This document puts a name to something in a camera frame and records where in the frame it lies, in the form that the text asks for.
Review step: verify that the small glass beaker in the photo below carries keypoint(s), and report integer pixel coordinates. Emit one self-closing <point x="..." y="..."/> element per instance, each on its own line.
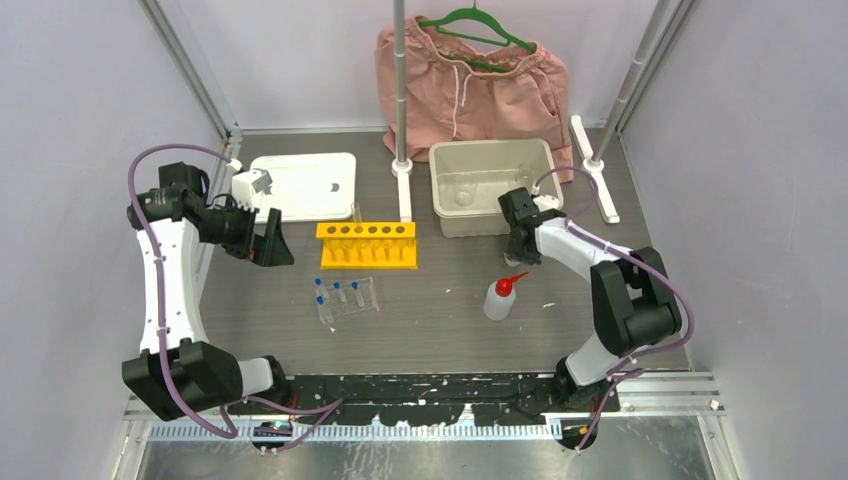
<point x="465" y="193"/>

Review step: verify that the right metal stand pole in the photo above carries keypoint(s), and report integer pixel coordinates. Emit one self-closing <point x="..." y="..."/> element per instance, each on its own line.
<point x="632" y="77"/>

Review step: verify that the yellow test tube rack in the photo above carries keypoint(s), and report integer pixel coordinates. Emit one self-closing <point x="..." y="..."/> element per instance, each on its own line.
<point x="368" y="245"/>

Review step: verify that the left metal stand pole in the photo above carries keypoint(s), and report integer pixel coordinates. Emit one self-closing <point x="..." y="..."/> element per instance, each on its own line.
<point x="401" y="158"/>

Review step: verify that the pink shorts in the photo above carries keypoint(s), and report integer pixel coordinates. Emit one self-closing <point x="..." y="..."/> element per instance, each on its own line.
<point x="457" y="93"/>

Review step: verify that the clear well plate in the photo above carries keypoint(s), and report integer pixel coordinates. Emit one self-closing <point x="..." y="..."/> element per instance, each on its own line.
<point x="350" y="309"/>

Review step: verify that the blue capped tube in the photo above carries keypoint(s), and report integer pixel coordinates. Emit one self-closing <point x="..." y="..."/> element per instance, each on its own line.
<point x="325" y="314"/>
<point x="321" y="289"/>
<point x="359" y="297"/>
<point x="340" y="293"/>

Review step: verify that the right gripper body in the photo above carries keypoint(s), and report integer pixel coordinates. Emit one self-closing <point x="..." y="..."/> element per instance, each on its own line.
<point x="522" y="254"/>

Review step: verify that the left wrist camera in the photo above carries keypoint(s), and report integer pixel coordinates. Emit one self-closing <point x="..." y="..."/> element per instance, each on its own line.
<point x="248" y="188"/>

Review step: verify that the metal stand pole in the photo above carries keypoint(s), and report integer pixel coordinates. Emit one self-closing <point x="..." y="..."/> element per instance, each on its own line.
<point x="632" y="77"/>
<point x="401" y="158"/>

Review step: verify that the left white stand base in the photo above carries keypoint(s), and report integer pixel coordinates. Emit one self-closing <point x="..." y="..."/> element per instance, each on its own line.
<point x="403" y="189"/>

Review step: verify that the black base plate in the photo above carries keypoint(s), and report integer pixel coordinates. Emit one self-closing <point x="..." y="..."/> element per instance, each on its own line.
<point x="494" y="399"/>

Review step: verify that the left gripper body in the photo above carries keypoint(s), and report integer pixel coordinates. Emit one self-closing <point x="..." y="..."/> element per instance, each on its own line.
<point x="231" y="227"/>

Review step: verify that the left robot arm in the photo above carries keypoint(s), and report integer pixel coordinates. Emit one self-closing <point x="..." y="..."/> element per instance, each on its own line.
<point x="177" y="363"/>

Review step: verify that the white small cup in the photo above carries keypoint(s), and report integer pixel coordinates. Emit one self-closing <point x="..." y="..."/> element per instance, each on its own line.
<point x="511" y="262"/>

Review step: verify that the green clothes hanger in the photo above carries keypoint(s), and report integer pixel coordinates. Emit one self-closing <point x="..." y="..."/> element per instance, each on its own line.
<point x="484" y="26"/>

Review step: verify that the red capped wash bottle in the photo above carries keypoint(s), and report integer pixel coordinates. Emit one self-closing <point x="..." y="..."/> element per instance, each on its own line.
<point x="500" y="297"/>

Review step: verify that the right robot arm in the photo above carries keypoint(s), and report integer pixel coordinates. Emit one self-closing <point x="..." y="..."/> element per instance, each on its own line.
<point x="633" y="308"/>

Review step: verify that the white tray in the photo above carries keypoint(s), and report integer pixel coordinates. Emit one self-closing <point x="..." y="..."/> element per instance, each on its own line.
<point x="314" y="187"/>

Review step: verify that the clear glass test tube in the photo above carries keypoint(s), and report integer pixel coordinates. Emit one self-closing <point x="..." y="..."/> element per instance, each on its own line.
<point x="356" y="211"/>

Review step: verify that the right white stand base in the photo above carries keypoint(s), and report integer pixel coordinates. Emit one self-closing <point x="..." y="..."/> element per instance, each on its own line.
<point x="595" y="166"/>

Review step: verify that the large glass beaker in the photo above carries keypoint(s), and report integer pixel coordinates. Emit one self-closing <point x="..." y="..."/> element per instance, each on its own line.
<point x="524" y="177"/>

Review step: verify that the beige plastic bin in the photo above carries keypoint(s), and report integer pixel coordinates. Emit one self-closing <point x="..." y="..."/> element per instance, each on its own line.
<point x="490" y="163"/>

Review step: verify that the white stand base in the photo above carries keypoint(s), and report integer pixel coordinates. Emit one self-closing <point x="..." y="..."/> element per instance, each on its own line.
<point x="403" y="189"/>
<point x="595" y="166"/>

